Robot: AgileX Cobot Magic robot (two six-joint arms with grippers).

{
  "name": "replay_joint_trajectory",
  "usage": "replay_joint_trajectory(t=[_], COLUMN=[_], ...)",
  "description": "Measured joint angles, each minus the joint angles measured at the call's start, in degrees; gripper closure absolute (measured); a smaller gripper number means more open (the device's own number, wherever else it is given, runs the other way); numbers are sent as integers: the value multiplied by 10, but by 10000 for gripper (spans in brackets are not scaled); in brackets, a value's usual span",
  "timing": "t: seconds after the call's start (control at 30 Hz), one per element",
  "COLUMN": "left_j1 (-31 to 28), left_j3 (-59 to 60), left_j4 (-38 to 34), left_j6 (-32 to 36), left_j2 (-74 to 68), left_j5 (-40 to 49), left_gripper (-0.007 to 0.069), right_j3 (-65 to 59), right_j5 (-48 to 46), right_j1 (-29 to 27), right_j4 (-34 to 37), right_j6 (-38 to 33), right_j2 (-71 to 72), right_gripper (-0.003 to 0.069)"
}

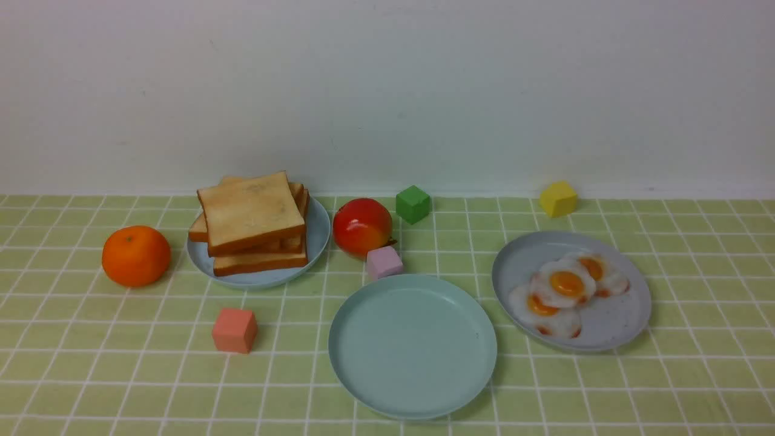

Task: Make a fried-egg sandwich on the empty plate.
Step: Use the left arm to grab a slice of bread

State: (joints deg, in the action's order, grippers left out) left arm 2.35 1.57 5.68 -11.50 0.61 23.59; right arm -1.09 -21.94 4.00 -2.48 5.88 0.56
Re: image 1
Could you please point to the fried egg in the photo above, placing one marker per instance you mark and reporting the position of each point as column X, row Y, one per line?
column 609, row 280
column 562, row 284
column 562, row 323

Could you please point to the yellow cube block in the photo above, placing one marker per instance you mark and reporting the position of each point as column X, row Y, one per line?
column 558, row 199

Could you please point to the pink-lilac cube block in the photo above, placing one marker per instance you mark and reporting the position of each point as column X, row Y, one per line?
column 383, row 262

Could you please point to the green cube block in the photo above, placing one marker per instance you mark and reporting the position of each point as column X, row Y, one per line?
column 412, row 204

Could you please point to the teal empty plate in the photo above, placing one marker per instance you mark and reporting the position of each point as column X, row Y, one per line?
column 412, row 347

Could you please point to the light blue bread plate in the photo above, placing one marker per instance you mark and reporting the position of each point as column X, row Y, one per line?
column 317, row 239

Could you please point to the orange mandarin fruit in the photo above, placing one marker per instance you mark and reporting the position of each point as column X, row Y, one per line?
column 136, row 256

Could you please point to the grey-blue egg plate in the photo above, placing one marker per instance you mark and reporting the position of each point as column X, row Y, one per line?
column 607, row 323

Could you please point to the salmon cube block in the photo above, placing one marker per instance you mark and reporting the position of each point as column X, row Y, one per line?
column 235, row 330

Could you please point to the red apple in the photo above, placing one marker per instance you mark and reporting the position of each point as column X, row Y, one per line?
column 362, row 225

